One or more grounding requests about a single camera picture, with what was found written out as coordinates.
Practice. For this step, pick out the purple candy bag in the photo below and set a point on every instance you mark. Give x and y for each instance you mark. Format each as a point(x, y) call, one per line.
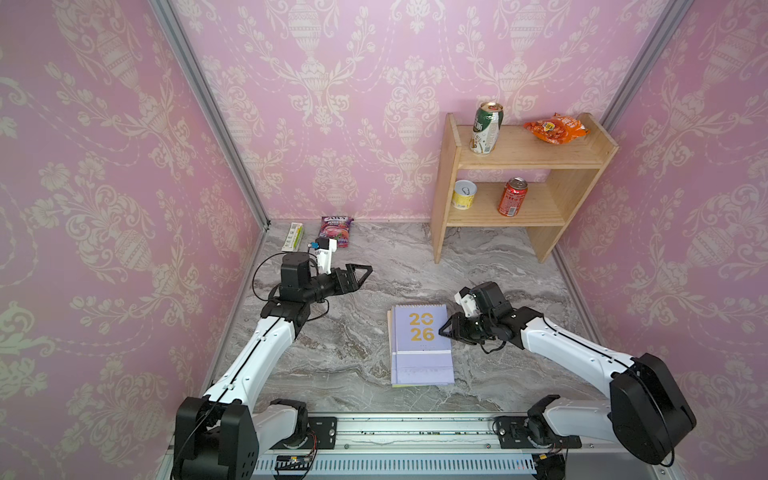
point(337, 228)

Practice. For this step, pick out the purple calendar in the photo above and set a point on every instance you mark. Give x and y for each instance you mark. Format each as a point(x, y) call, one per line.
point(390, 348)
point(423, 357)

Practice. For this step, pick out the orange snack bag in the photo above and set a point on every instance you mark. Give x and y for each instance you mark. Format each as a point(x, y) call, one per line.
point(557, 130)

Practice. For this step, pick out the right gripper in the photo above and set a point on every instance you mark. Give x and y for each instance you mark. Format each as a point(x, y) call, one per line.
point(457, 328)

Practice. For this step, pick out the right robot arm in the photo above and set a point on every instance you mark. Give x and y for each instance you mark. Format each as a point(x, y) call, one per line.
point(644, 410)

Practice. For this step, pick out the yellow tin can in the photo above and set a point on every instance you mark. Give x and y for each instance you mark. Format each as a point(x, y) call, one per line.
point(463, 194)

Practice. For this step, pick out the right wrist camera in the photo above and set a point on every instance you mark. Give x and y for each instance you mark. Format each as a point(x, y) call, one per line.
point(466, 299)

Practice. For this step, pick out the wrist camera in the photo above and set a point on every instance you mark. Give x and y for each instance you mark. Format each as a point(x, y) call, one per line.
point(323, 248)
point(466, 299)

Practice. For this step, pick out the small circuit board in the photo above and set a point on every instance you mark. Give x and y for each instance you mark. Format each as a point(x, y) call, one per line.
point(293, 463)

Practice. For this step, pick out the green white gum box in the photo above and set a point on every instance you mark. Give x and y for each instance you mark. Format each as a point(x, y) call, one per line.
point(293, 239)

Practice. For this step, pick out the green drink can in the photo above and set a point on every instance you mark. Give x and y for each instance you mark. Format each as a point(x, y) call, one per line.
point(486, 128)

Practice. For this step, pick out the aluminium front rail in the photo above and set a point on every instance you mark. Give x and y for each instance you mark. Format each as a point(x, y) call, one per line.
point(452, 446)

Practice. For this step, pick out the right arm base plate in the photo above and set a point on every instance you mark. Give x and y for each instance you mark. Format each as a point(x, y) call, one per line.
point(521, 432)

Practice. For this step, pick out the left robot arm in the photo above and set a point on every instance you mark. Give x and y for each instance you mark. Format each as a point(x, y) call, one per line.
point(219, 435)

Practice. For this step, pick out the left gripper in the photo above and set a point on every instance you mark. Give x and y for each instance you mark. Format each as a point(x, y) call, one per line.
point(353, 286)

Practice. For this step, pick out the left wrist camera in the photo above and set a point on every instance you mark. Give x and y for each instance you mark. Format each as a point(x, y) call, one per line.
point(323, 248)

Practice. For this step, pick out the red soda can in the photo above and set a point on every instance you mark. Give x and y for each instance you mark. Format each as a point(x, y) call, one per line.
point(513, 196)

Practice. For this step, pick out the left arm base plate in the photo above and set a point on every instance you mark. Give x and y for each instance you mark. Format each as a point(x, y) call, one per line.
point(320, 432)

